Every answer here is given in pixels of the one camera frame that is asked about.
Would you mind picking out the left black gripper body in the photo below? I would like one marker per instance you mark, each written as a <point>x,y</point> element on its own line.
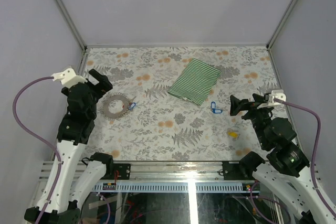
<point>94,113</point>

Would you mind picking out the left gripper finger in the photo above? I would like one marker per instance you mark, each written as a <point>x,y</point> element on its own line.
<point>99,77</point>
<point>104,86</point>

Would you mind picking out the blue key tag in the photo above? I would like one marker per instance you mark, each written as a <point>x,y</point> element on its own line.
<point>215,109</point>

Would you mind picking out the yellow key tag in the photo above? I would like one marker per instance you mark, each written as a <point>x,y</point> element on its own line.
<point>232,134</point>

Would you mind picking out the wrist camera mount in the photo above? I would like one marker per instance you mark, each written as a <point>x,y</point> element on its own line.
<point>68,78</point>
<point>271,99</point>

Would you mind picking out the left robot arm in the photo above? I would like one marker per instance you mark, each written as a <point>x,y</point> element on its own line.
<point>62,199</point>

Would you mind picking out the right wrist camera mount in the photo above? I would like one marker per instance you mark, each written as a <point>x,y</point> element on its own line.
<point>271,99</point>

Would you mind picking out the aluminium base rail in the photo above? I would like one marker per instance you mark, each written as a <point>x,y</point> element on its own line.
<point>167,177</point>

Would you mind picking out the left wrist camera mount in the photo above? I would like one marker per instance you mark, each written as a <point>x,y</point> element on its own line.
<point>68,78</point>

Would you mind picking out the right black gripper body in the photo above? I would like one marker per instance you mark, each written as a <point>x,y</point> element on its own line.
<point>259,117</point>

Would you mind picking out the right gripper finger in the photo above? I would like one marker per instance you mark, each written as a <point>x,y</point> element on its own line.
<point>237,104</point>
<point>235,109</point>

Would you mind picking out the key with blue tag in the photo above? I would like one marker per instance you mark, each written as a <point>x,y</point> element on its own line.
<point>132,104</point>

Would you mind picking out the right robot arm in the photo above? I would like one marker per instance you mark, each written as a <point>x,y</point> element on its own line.
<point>286,171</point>

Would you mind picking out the green striped cloth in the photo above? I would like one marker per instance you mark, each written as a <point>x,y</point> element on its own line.
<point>195,82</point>

